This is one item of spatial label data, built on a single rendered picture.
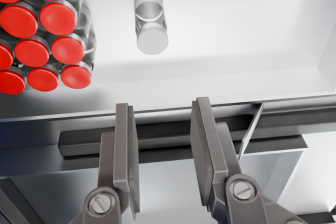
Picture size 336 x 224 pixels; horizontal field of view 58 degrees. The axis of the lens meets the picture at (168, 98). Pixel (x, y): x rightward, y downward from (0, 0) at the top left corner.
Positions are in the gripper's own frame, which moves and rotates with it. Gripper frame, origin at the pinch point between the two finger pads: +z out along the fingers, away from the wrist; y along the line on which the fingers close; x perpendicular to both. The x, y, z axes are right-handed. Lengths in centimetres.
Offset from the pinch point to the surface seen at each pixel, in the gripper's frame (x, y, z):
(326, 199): -37.0, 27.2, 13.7
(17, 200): -24.5, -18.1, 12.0
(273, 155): -21.9, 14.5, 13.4
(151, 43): -0.3, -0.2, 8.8
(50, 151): -15.9, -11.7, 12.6
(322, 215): -42, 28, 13
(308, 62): -6.8, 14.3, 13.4
